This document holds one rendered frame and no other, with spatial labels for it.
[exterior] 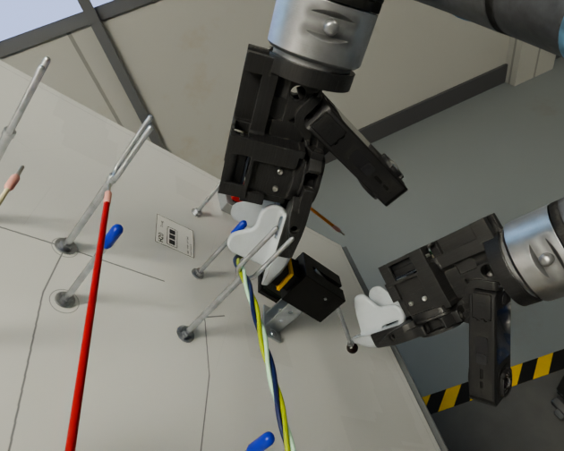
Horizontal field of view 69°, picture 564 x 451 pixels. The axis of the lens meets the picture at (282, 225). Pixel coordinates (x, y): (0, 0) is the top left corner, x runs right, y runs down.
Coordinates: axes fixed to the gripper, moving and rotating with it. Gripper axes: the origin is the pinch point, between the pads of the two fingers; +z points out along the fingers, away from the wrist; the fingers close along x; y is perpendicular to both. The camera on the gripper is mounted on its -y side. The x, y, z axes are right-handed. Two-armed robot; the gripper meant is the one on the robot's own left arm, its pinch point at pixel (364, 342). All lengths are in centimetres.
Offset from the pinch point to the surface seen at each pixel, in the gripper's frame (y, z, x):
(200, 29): 132, 68, -78
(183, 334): 9.0, 1.5, 21.1
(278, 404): 2.0, -11.1, 24.2
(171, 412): 3.8, -0.7, 25.6
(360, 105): 96, 62, -169
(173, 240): 19.4, 5.9, 15.5
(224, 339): 7.1, 2.5, 16.6
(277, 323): 6.3, 2.9, 8.9
